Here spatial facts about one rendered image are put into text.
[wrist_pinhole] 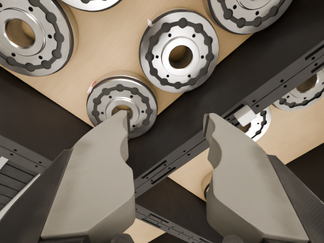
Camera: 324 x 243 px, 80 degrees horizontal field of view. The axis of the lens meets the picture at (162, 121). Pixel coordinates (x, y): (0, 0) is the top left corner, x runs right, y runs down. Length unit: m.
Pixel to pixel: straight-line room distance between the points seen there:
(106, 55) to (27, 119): 0.13
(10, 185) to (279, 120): 0.54
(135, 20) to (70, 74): 0.12
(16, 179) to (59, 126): 0.21
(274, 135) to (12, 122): 0.42
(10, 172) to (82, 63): 0.27
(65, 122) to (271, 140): 0.37
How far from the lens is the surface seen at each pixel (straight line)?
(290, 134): 0.46
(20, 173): 0.48
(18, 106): 0.31
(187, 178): 0.45
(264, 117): 0.36
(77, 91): 0.32
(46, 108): 0.33
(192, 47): 0.26
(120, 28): 0.28
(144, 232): 0.62
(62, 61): 0.27
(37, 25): 0.27
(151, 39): 0.25
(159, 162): 0.26
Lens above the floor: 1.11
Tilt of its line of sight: 56 degrees down
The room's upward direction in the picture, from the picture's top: 170 degrees clockwise
